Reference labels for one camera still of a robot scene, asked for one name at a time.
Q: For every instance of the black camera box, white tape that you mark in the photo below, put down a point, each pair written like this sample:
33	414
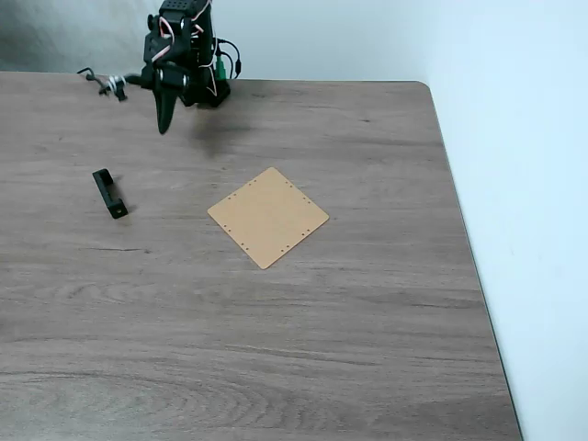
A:
119	86

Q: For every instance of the black rectangular block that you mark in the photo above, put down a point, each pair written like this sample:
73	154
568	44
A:
110	193

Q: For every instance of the orange square board with holes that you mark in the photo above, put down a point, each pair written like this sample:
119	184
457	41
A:
268	218

